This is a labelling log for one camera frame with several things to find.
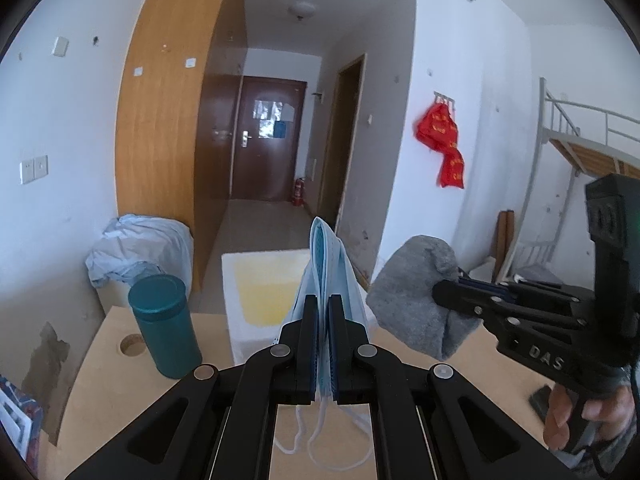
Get light blue plastic bag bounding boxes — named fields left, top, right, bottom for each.
left=85, top=214, right=195, bottom=311

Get white foam box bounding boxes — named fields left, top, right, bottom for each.
left=221, top=247, right=376, bottom=367

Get dark brown door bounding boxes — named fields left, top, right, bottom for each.
left=231, top=76, right=307, bottom=204

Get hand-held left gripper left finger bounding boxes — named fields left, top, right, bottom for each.
left=65, top=295, right=321, bottom=480

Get wooden side door frame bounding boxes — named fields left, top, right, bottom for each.
left=317, top=55, right=369, bottom=233

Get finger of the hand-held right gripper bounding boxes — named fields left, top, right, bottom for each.
left=457, top=275, right=594, bottom=307
left=432, top=280, right=576, bottom=333

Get blue face mask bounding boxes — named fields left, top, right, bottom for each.
left=307, top=216, right=375, bottom=467

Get leaning wooden boards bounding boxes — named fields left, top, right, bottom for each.
left=492, top=210, right=517, bottom=282

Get red bag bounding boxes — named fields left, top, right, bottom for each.
left=415, top=102, right=460, bottom=154
left=438, top=150, right=466, bottom=190

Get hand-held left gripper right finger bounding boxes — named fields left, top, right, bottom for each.
left=327, top=295, right=581, bottom=480

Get white double wall socket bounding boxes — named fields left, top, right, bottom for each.
left=20, top=155, right=49, bottom=185

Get wooden wardrobe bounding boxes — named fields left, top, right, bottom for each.
left=116, top=0, right=247, bottom=293

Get teal cylindrical canister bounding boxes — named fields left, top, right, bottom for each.
left=128, top=274, right=203, bottom=380

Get person's right forearm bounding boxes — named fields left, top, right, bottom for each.
left=552, top=435, right=640, bottom=480

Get white metal bunk bed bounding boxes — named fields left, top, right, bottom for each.
left=495, top=77, right=640, bottom=288

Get brown cardboard piece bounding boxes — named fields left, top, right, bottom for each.
left=29, top=321, right=69, bottom=403

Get person's right hand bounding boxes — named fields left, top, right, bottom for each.
left=544, top=382, right=637, bottom=453

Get dark grey sock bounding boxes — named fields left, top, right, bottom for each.
left=366, top=234, right=463, bottom=358

